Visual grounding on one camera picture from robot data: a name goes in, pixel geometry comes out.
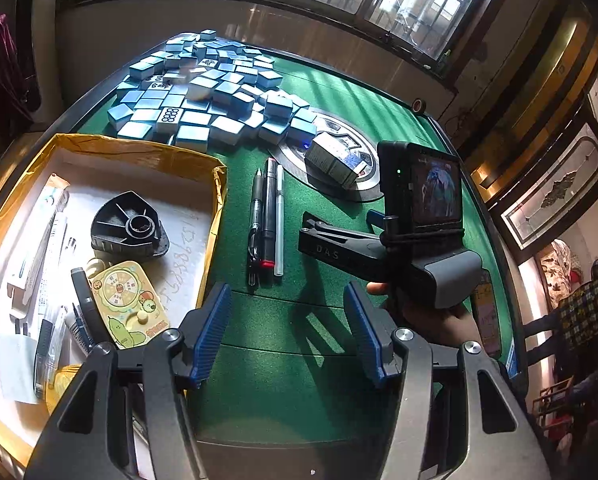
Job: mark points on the round table centre panel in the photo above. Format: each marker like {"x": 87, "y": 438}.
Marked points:
{"x": 339, "y": 125}

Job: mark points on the black tape roll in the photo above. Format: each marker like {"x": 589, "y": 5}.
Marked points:
{"x": 419, "y": 105}

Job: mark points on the slim translucent white pen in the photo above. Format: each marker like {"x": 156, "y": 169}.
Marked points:
{"x": 279, "y": 230}

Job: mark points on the small blue flat object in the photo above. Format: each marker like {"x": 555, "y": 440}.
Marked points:
{"x": 374, "y": 217}

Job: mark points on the person's right hand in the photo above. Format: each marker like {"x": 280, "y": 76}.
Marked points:
{"x": 444, "y": 322}

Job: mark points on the black pen with red band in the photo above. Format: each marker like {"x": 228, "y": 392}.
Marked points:
{"x": 270, "y": 210}

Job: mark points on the grey black gel pen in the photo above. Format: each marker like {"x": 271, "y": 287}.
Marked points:
{"x": 256, "y": 215}

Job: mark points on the yellow-taped cardboard box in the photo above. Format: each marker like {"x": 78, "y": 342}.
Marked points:
{"x": 179, "y": 240}

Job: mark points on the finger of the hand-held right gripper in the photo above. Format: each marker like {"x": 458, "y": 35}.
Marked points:
{"x": 316, "y": 224}

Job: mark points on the clear pen with black clip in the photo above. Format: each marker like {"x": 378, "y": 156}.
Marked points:
{"x": 41, "y": 360}

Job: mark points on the white paper slip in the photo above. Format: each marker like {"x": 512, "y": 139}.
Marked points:
{"x": 16, "y": 370}

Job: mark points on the pile of blue mahjong tiles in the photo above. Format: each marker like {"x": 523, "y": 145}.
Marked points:
{"x": 219, "y": 95}

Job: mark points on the black plastic spool part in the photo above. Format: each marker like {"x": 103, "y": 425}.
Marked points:
{"x": 109, "y": 225}

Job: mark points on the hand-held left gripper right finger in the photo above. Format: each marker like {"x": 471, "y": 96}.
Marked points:
{"x": 364, "y": 330}

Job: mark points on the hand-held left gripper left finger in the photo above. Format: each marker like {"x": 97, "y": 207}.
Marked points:
{"x": 211, "y": 330}

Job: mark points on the white barcode packet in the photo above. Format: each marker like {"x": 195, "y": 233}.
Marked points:
{"x": 21, "y": 280}

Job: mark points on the small white blue carton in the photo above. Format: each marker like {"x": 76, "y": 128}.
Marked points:
{"x": 329, "y": 157}

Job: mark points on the wooden chair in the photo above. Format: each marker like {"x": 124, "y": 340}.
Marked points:
{"x": 554, "y": 395}

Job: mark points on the maroon curtain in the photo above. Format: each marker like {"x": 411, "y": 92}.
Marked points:
{"x": 4, "y": 70}

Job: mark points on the clear ballpoint pen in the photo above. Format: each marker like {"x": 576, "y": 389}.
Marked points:
{"x": 58, "y": 345}

